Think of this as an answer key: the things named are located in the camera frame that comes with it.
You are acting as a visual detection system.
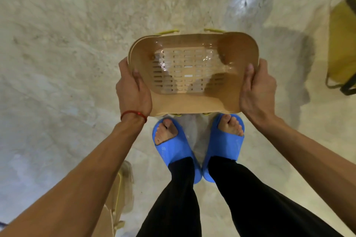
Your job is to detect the person's left hand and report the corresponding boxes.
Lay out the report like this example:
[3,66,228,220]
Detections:
[115,57,153,121]

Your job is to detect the person's right hand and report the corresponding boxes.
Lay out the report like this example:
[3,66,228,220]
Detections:
[239,58,278,129]

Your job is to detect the yellow plastic basket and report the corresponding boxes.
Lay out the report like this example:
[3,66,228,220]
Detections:
[325,0,356,96]

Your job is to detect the person's right forearm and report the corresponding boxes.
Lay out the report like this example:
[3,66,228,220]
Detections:
[251,116,356,234]

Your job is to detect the person's left forearm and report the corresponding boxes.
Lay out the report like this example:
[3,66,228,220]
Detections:
[0,116,148,237]

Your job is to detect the blue slipper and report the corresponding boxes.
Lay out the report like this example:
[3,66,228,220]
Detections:
[202,113,245,183]
[152,117,203,184]

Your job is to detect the black trousers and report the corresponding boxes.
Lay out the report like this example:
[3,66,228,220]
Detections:
[136,156,344,237]

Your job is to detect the red string bracelet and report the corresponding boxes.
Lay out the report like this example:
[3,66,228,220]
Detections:
[120,110,148,123]

